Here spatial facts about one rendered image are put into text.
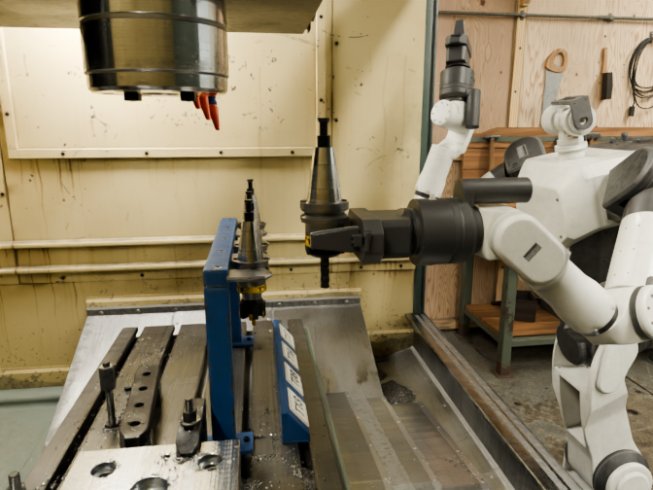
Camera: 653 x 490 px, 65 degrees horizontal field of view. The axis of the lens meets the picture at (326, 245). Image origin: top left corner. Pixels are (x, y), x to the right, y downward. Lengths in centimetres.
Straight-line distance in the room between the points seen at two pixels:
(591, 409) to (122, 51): 117
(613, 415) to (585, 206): 55
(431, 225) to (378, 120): 107
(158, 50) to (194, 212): 114
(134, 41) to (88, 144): 115
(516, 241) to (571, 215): 45
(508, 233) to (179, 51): 43
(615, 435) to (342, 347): 75
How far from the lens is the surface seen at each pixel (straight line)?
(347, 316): 174
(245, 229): 88
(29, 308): 190
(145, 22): 59
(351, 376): 157
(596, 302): 81
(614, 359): 132
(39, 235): 182
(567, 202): 112
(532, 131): 374
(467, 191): 69
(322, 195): 64
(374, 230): 62
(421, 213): 66
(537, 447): 123
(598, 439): 145
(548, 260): 72
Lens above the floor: 145
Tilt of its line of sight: 13 degrees down
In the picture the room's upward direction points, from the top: straight up
